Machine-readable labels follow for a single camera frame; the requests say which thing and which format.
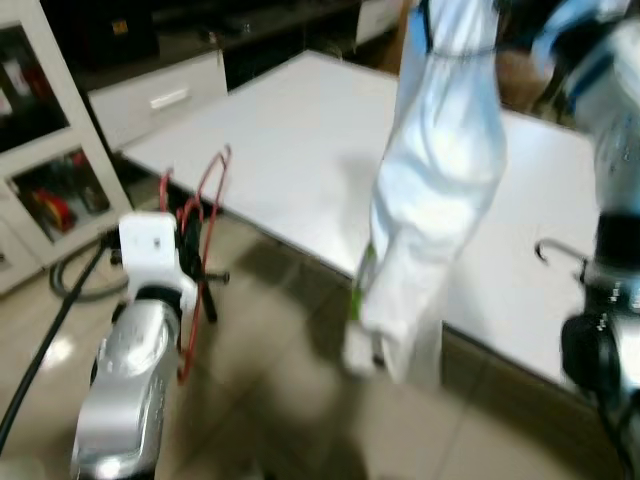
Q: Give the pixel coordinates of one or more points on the white glass door cabinet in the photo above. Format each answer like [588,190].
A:
[50,143]

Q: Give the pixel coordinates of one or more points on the white T-shirt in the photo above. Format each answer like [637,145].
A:
[430,200]

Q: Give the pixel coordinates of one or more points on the white table black legs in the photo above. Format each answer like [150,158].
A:
[300,150]

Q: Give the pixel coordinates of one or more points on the white drawer unit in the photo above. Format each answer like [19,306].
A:
[150,100]

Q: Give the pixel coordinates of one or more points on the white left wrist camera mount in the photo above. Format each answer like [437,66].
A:
[150,250]

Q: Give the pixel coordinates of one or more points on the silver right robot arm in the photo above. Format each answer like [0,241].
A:
[615,120]

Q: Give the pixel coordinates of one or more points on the red clothes hanger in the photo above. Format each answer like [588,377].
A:
[190,340]

